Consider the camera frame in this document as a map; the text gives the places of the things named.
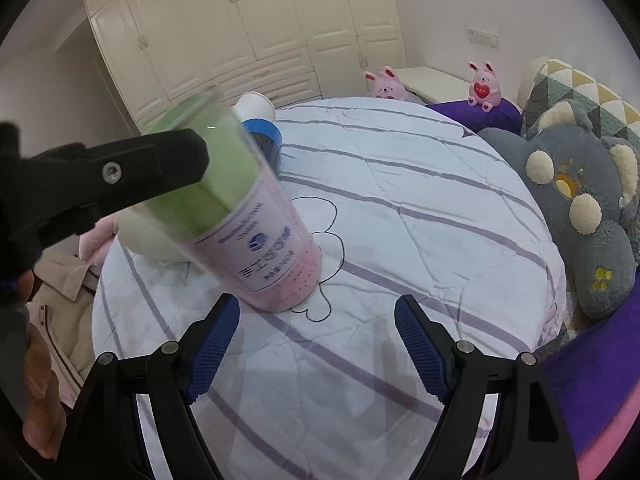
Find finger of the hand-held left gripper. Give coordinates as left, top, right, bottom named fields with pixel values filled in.
left=241, top=119, right=284, bottom=173
left=82, top=128, right=210, bottom=222

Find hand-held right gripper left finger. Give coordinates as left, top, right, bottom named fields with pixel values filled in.
left=59, top=292, right=241, bottom=480

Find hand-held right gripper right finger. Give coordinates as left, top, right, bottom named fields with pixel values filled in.
left=394, top=294, right=581, bottom=480

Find clear green and pink cup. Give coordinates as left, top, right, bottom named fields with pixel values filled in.
left=141, top=85, right=324, bottom=314

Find white paper cup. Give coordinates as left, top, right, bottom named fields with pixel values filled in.
left=232, top=91, right=277, bottom=124

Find person's left hand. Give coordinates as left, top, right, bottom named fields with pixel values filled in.
left=21, top=317, right=68, bottom=462

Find cream and pink plush toy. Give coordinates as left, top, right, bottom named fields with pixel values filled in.
left=78, top=200, right=189, bottom=267

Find cream wardrobe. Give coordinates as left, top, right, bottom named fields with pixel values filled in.
left=81, top=0, right=406, bottom=127

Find beige jacket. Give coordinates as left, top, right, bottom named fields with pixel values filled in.
left=27, top=247, right=119, bottom=407

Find white striped blanket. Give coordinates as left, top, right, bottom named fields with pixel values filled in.
left=91, top=96, right=567, bottom=480

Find white bedside table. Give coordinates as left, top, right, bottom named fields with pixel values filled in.
left=395, top=66, right=474, bottom=107

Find round purple bed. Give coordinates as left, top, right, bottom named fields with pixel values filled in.
left=427, top=96, right=640, bottom=480

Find grey plush toy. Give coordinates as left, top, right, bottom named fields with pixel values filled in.
left=477, top=102, right=640, bottom=322

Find pink bunny plush with heart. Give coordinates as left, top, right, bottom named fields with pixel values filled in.
left=466, top=60, right=504, bottom=112

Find cream headboard cushion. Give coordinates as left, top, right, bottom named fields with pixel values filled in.
left=516, top=55, right=551, bottom=111

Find triangle patterned pillow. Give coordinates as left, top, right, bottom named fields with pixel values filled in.
left=520, top=58, right=640, bottom=142

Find white wall switches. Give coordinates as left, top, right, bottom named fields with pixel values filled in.
left=465, top=23, right=501, bottom=50

